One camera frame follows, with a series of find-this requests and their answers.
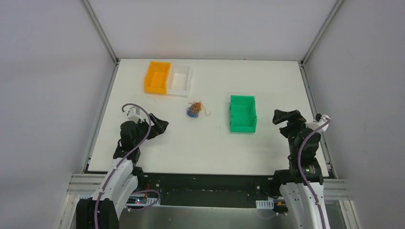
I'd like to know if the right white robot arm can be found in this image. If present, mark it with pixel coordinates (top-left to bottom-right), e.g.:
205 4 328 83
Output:
270 109 330 229

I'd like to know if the green plastic bin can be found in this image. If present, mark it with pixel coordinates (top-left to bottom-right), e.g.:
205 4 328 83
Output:
230 95 257 133

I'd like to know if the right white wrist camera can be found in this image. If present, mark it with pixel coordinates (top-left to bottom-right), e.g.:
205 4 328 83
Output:
305 114 330 132

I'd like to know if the aluminium frame rail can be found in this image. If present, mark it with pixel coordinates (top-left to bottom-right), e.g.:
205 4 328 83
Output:
81 0 118 65

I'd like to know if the coloured cable bundle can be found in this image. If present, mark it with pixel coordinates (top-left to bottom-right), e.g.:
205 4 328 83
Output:
185 101 212 119

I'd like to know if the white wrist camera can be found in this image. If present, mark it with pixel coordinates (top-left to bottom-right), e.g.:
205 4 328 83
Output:
126 106 144 124
305 114 330 132

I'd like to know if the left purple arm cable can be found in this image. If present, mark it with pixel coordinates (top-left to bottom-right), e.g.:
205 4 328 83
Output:
93 103 161 229

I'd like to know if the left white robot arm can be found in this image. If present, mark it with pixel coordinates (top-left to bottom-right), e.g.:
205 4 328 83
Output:
75 114 169 229

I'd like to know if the white translucent plastic bin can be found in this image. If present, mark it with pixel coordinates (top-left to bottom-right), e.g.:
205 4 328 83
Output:
166 63 192 97

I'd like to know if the orange plastic bin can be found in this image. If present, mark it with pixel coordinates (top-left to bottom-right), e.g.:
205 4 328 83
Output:
144 61 171 94

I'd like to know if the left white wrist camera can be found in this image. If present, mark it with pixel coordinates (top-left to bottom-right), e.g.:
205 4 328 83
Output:
126 106 144 124

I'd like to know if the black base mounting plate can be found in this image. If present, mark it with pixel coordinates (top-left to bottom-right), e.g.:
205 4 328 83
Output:
140 173 272 208

